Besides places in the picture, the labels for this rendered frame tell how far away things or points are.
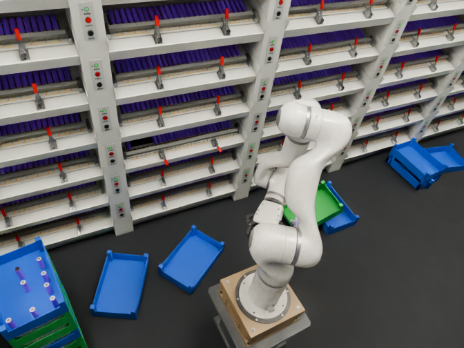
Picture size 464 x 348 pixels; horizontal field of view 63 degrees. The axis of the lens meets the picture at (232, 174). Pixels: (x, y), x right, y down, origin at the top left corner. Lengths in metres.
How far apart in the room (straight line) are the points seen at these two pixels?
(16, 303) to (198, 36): 1.15
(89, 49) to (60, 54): 0.09
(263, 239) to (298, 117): 0.38
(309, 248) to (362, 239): 1.16
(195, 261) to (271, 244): 0.90
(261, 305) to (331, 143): 0.68
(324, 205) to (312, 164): 1.15
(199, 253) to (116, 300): 0.47
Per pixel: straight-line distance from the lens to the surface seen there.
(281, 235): 1.18
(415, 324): 2.20
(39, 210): 1.93
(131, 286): 1.97
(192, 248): 2.06
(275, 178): 1.53
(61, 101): 1.51
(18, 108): 1.52
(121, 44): 1.43
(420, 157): 2.91
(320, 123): 1.13
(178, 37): 1.48
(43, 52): 1.41
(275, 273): 1.29
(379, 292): 2.19
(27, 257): 1.68
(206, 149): 1.85
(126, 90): 1.53
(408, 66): 2.49
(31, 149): 1.64
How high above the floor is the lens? 1.76
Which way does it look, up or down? 47 degrees down
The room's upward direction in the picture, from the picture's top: 9 degrees clockwise
